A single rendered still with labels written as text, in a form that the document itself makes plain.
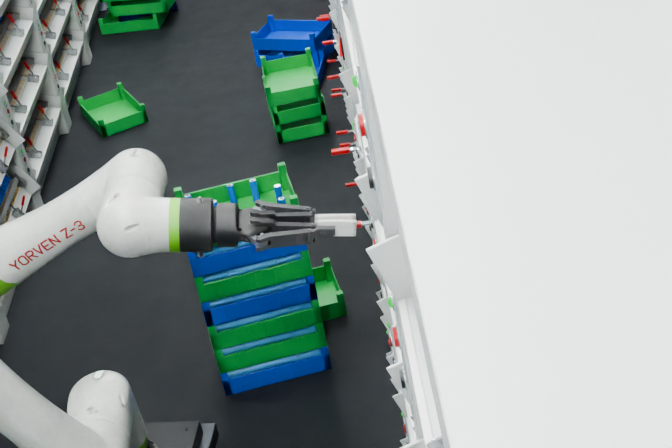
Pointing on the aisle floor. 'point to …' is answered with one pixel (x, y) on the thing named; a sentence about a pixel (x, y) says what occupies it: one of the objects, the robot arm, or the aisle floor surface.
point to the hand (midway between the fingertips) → (335, 225)
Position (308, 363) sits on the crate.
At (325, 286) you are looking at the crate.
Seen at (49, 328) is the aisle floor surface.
